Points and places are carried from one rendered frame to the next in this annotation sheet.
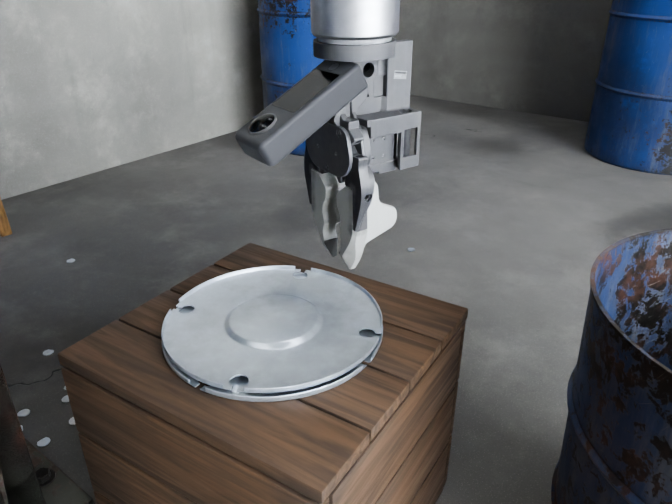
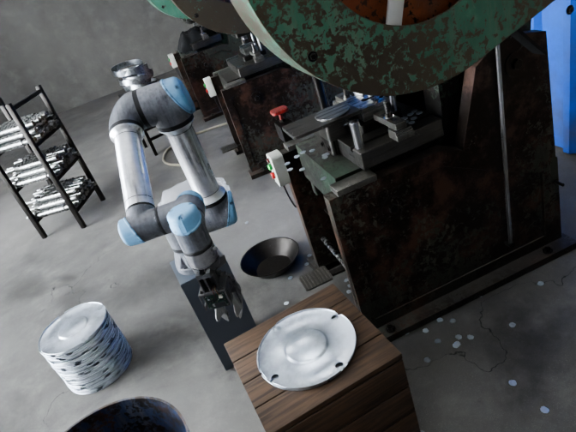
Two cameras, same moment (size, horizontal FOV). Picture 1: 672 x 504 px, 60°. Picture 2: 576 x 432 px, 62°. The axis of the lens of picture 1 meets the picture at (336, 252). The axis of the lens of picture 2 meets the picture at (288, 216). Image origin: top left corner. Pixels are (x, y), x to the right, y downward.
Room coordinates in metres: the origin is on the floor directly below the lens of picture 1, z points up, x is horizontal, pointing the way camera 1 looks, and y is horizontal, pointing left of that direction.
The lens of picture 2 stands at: (1.39, -0.59, 1.35)
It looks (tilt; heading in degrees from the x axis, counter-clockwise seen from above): 30 degrees down; 133
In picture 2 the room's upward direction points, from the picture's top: 19 degrees counter-clockwise
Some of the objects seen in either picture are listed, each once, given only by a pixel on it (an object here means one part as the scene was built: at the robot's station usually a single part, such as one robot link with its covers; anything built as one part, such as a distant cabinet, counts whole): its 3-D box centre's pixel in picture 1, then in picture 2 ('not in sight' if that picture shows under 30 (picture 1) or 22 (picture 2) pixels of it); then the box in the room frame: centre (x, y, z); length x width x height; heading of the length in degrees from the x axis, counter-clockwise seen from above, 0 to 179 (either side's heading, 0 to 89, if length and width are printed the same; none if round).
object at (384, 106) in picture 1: (360, 108); (213, 281); (0.54, -0.02, 0.67); 0.09 x 0.08 x 0.12; 124
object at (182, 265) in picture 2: not in sight; (191, 250); (0.11, 0.24, 0.50); 0.15 x 0.15 x 0.10
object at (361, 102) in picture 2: not in sight; (364, 105); (0.58, 0.83, 0.76); 0.15 x 0.09 x 0.05; 142
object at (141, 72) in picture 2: not in sight; (149, 103); (-2.27, 2.08, 0.40); 0.45 x 0.40 x 0.79; 154
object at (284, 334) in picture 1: (273, 319); (306, 345); (0.66, 0.08, 0.36); 0.29 x 0.29 x 0.01
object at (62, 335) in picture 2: not in sight; (73, 327); (-0.46, -0.07, 0.25); 0.29 x 0.29 x 0.01
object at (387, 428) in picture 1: (280, 427); (320, 387); (0.65, 0.08, 0.18); 0.40 x 0.38 x 0.35; 58
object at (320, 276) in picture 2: not in sight; (368, 258); (0.51, 0.73, 0.14); 0.59 x 0.10 x 0.05; 52
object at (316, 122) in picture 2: not in sight; (324, 135); (0.48, 0.70, 0.72); 0.25 x 0.14 x 0.14; 52
